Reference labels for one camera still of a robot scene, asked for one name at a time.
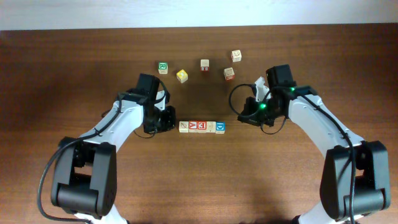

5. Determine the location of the leaf picture wooden block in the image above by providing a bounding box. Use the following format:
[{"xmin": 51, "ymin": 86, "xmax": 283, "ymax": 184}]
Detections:
[{"xmin": 178, "ymin": 121, "xmax": 189, "ymax": 133}]

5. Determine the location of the red letter A block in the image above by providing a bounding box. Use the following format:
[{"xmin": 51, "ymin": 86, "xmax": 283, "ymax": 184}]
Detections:
[{"xmin": 188, "ymin": 121, "xmax": 198, "ymax": 133}]

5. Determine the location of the blue letter D block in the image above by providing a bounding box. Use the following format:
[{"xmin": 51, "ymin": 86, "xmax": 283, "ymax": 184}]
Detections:
[{"xmin": 215, "ymin": 122, "xmax": 226, "ymax": 134}]

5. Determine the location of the red letter E block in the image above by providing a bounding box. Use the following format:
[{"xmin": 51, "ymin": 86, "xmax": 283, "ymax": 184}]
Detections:
[{"xmin": 197, "ymin": 121, "xmax": 207, "ymax": 133}]

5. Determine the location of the plain letter J block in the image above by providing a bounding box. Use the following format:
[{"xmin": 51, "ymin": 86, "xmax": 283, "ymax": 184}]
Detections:
[{"xmin": 206, "ymin": 121, "xmax": 216, "ymax": 133}]

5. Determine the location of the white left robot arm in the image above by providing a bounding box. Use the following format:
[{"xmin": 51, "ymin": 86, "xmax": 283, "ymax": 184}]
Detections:
[{"xmin": 45, "ymin": 74, "xmax": 176, "ymax": 223}]

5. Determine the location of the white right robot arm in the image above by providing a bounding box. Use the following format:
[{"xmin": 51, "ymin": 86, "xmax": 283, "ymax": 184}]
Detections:
[{"xmin": 238, "ymin": 65, "xmax": 391, "ymax": 223}]

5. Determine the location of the yellow wooden block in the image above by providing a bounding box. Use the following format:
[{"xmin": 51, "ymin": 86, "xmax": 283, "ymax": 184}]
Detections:
[{"xmin": 176, "ymin": 69, "xmax": 188, "ymax": 83}]

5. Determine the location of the red picture wooden block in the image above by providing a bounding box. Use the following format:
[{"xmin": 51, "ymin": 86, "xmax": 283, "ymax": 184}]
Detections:
[{"xmin": 223, "ymin": 67, "xmax": 235, "ymax": 80}]

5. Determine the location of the green letter R block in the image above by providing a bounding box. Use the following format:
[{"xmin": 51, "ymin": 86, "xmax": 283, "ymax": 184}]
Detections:
[{"xmin": 158, "ymin": 62, "xmax": 169, "ymax": 75}]

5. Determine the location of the brown picture wooden block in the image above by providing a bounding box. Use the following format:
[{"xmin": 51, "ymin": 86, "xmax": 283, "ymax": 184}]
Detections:
[{"xmin": 231, "ymin": 50, "xmax": 242, "ymax": 62}]

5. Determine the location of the red pattern wooden block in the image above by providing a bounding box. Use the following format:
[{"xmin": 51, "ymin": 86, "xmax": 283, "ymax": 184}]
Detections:
[{"xmin": 200, "ymin": 59, "xmax": 210, "ymax": 72}]

